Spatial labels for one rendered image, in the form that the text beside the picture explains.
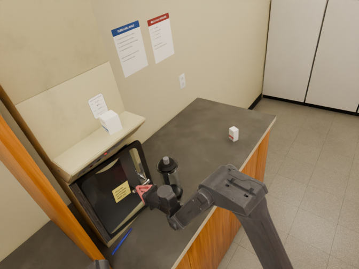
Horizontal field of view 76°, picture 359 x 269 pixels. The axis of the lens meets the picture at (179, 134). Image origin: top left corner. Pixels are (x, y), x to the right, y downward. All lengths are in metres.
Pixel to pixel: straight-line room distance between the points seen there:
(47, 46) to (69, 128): 0.25
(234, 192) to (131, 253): 0.78
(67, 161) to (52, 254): 0.66
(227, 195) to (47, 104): 0.56
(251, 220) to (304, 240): 1.82
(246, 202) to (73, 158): 0.54
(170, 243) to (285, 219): 1.42
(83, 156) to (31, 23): 0.38
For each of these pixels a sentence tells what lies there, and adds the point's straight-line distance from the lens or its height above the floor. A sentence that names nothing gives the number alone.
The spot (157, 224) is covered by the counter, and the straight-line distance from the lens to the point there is 1.21.
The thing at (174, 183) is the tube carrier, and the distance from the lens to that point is 1.18.
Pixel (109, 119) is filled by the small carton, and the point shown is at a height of 1.57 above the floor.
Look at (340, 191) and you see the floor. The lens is 2.72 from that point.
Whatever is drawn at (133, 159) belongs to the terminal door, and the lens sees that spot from 0.99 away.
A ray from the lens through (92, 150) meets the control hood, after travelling 0.78.
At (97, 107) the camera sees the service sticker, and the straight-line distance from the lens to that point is 0.85.
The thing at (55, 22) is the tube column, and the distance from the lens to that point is 0.77.
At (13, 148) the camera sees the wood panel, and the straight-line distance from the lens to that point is 0.67.
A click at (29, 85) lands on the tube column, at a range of 0.74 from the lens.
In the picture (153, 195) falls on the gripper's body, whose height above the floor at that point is 1.23.
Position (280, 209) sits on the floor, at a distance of 2.42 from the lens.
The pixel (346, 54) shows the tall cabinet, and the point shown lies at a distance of 3.45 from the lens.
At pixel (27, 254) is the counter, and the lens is 1.43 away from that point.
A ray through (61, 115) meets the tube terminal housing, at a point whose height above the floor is 1.62.
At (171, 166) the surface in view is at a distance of 1.10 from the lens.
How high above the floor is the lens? 1.96
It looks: 37 degrees down
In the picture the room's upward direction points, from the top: 10 degrees counter-clockwise
